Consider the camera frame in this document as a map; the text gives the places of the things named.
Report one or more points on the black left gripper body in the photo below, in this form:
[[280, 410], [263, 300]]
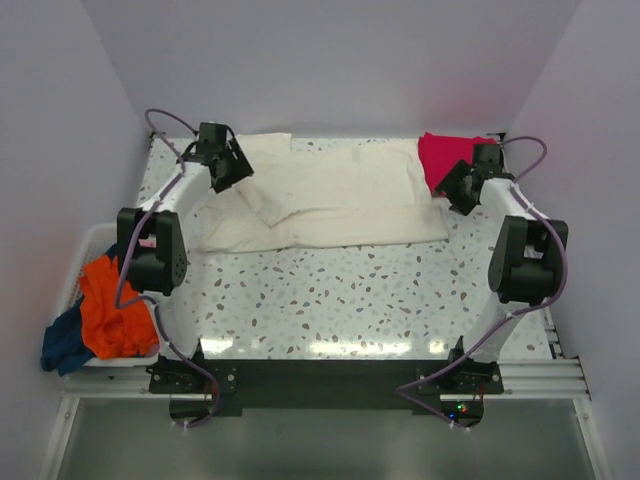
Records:
[[236, 166]]

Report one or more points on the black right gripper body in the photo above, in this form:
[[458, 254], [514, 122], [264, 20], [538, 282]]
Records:
[[454, 186]]

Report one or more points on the cream white t-shirt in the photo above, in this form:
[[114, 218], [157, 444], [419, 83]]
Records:
[[364, 194]]

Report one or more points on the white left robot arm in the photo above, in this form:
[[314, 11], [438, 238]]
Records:
[[152, 256]]

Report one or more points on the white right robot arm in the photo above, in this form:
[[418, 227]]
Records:
[[528, 268]]

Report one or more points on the folded magenta t-shirt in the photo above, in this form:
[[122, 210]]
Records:
[[439, 154]]

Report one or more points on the pink t-shirt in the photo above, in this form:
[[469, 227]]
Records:
[[147, 243]]

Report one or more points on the white plastic laundry basket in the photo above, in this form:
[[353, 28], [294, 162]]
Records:
[[94, 243]]

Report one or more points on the orange t-shirt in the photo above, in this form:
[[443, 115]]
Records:
[[107, 331]]

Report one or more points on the navy blue t-shirt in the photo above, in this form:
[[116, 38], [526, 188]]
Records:
[[63, 348]]

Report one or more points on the aluminium frame rail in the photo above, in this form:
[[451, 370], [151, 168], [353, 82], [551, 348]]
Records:
[[527, 379]]

